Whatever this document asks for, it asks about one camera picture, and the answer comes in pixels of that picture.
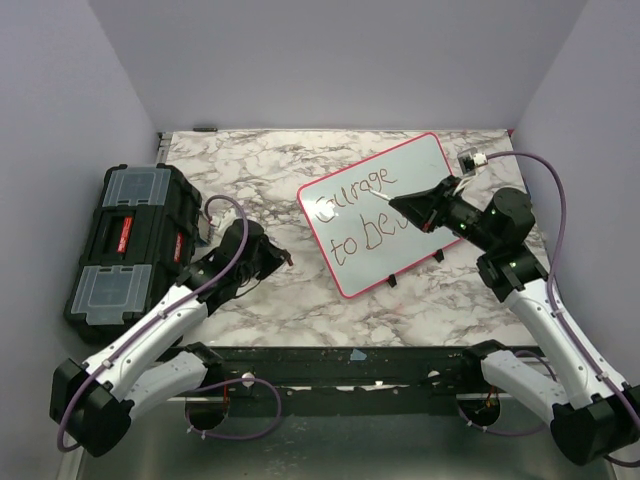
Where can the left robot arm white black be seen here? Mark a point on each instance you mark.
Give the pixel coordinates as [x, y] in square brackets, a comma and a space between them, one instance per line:
[95, 402]

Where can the whiteboard marker white barrel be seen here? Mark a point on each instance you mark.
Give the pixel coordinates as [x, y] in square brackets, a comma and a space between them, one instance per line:
[380, 195]

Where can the black toolbox with clear lids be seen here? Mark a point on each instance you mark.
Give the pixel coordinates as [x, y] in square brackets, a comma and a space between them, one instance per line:
[143, 232]

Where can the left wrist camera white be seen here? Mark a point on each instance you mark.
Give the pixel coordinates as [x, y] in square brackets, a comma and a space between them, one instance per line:
[216, 225]

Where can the whiteboard with pink frame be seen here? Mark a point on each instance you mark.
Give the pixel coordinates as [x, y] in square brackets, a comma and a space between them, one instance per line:
[362, 239]

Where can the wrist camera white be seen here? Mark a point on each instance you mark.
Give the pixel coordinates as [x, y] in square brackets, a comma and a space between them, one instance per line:
[216, 225]
[470, 161]

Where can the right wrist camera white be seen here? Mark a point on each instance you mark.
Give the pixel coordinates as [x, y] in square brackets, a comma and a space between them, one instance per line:
[470, 161]

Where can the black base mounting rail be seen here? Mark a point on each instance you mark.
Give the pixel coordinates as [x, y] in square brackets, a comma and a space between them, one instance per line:
[349, 381]

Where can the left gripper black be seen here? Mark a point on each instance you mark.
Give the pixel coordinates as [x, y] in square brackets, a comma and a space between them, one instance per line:
[275, 257]

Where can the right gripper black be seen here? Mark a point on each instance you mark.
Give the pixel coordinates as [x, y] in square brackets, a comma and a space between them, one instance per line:
[424, 208]

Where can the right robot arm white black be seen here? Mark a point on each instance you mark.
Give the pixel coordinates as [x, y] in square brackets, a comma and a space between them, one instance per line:
[590, 409]

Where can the black whiteboard stand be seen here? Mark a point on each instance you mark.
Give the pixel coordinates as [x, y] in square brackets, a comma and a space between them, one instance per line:
[438, 255]

